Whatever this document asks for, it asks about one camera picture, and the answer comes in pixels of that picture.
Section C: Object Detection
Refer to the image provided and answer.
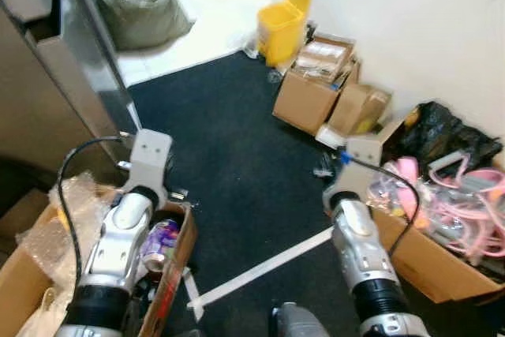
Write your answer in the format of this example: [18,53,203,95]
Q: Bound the yellow plastic rubbish bin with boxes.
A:
[256,0,314,67]

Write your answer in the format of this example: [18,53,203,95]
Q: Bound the grey-green filled rubbish bag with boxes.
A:
[87,0,194,51]

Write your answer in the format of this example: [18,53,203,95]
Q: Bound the purple drink can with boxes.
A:
[142,220,181,271]

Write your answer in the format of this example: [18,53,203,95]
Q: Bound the small closed cardboard box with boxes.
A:
[327,83,391,137]

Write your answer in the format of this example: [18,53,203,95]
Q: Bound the open cardboard box with packets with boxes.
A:
[272,33,360,134]

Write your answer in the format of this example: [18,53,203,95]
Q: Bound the red-printed cardboard box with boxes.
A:
[0,187,198,337]

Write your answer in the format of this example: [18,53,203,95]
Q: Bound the clear bubble wrap sheet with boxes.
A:
[16,175,119,290]

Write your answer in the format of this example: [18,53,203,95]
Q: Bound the black plastic bag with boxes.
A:
[398,100,503,172]

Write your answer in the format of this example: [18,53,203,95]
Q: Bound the large open cardboard box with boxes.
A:
[359,116,505,304]

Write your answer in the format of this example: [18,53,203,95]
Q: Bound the grey robot foot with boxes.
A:
[272,302,332,337]

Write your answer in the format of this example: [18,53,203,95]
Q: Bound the stainless steel fridge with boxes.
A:
[0,0,143,188]

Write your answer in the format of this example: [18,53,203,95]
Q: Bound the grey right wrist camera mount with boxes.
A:
[324,136,385,212]

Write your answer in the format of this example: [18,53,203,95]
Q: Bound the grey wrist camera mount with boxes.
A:
[126,130,174,204]
[324,136,385,212]

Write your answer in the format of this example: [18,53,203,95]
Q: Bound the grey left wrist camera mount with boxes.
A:
[126,130,174,204]

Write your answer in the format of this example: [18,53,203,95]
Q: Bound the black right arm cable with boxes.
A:
[346,154,424,259]

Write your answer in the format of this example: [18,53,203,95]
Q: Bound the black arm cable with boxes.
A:
[346,154,424,259]
[57,137,129,275]

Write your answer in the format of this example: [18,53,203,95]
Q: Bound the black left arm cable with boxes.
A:
[57,137,129,275]

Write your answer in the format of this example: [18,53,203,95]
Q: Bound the pink tangled cables bundle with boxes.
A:
[393,155,505,259]

